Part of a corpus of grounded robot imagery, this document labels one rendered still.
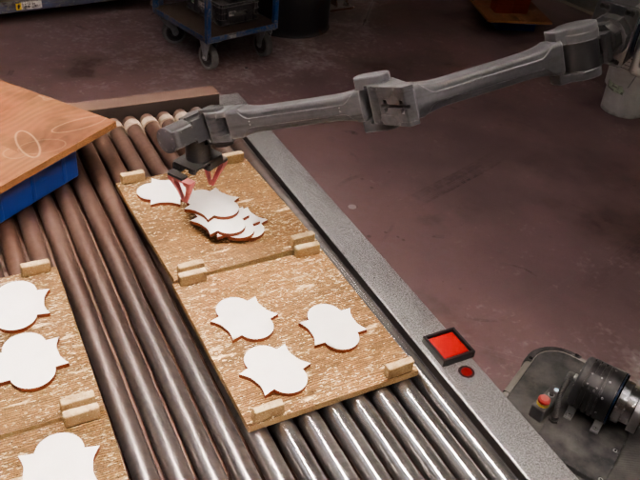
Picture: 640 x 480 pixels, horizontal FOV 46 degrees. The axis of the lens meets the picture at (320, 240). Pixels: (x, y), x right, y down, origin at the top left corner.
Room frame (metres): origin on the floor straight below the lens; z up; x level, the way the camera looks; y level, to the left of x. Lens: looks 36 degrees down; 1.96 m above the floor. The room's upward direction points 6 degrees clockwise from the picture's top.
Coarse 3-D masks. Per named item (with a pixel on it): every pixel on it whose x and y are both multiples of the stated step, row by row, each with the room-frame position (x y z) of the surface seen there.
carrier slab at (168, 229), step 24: (216, 168) 1.67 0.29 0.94; (240, 168) 1.68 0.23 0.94; (120, 192) 1.52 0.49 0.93; (240, 192) 1.57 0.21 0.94; (264, 192) 1.58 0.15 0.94; (144, 216) 1.42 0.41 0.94; (168, 216) 1.43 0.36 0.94; (192, 216) 1.44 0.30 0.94; (264, 216) 1.47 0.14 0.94; (288, 216) 1.49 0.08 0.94; (168, 240) 1.34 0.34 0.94; (192, 240) 1.35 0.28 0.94; (216, 240) 1.36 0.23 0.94; (264, 240) 1.38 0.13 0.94; (288, 240) 1.39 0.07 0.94; (168, 264) 1.26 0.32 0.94; (216, 264) 1.28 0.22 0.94; (240, 264) 1.29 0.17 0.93
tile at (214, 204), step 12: (192, 192) 1.48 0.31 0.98; (204, 192) 1.49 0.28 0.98; (216, 192) 1.49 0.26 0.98; (192, 204) 1.44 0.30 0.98; (204, 204) 1.44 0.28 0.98; (216, 204) 1.45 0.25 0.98; (228, 204) 1.45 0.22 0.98; (204, 216) 1.40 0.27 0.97; (216, 216) 1.40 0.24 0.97; (228, 216) 1.40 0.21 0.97
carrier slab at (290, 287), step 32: (288, 256) 1.33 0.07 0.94; (320, 256) 1.34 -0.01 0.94; (192, 288) 1.19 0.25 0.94; (224, 288) 1.20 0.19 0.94; (256, 288) 1.21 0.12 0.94; (288, 288) 1.22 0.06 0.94; (320, 288) 1.23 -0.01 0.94; (192, 320) 1.09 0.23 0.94; (288, 320) 1.12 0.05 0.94; (224, 352) 1.01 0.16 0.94; (320, 352) 1.04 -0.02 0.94; (352, 352) 1.05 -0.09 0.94; (384, 352) 1.06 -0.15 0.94; (224, 384) 0.94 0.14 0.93; (320, 384) 0.96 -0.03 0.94; (352, 384) 0.97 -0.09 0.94; (384, 384) 0.98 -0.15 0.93; (288, 416) 0.88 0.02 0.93
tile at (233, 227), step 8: (200, 216) 1.40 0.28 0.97; (240, 216) 1.42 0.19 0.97; (248, 216) 1.43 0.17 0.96; (192, 224) 1.38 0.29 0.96; (200, 224) 1.38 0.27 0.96; (208, 224) 1.38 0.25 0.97; (216, 224) 1.38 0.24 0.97; (224, 224) 1.38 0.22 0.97; (232, 224) 1.39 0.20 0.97; (240, 224) 1.39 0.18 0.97; (208, 232) 1.36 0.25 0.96; (216, 232) 1.36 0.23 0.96; (224, 232) 1.35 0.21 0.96; (232, 232) 1.36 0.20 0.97; (240, 232) 1.37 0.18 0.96
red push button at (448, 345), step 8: (440, 336) 1.13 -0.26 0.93; (448, 336) 1.13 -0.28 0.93; (456, 336) 1.13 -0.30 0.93; (432, 344) 1.10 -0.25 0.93; (440, 344) 1.11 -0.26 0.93; (448, 344) 1.11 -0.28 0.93; (456, 344) 1.11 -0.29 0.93; (440, 352) 1.08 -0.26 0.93; (448, 352) 1.08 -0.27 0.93; (456, 352) 1.09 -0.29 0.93
